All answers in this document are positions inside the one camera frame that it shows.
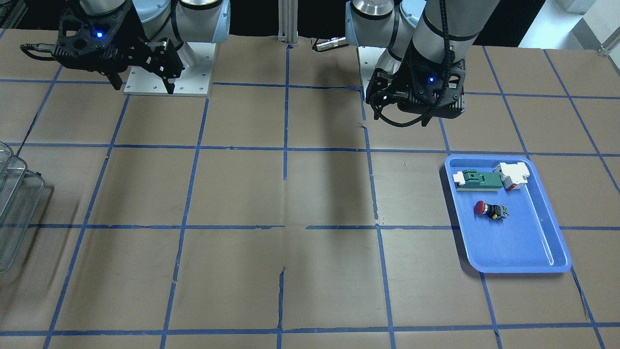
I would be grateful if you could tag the green relay socket module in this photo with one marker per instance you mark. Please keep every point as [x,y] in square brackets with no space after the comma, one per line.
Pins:
[473,180]

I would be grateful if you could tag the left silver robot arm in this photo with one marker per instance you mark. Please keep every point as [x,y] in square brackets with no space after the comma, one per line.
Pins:
[442,30]

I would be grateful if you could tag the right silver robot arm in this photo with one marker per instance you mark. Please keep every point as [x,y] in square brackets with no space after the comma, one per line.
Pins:
[144,47]

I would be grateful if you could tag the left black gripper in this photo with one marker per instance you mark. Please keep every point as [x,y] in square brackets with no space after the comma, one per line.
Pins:
[403,73]

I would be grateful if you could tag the aluminium profile post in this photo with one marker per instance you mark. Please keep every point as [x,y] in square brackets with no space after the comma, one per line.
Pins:
[287,19]

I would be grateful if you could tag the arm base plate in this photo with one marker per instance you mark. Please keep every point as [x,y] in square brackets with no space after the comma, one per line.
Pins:
[373,63]
[195,80]

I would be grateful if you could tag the blue plastic tray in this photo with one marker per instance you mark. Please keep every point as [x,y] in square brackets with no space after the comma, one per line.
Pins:
[512,229]

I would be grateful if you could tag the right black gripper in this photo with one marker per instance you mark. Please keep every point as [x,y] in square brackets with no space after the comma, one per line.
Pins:
[130,47]

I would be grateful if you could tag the silver cable connector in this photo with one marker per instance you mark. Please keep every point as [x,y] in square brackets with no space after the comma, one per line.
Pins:
[327,45]

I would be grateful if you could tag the wire mesh shelf basket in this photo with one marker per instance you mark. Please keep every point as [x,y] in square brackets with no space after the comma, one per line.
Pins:
[20,192]

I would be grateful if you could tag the white circuit breaker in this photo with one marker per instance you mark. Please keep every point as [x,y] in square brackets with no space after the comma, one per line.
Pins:
[513,176]

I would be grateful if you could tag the red emergency push button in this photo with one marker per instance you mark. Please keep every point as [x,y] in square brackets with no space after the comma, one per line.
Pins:
[494,212]

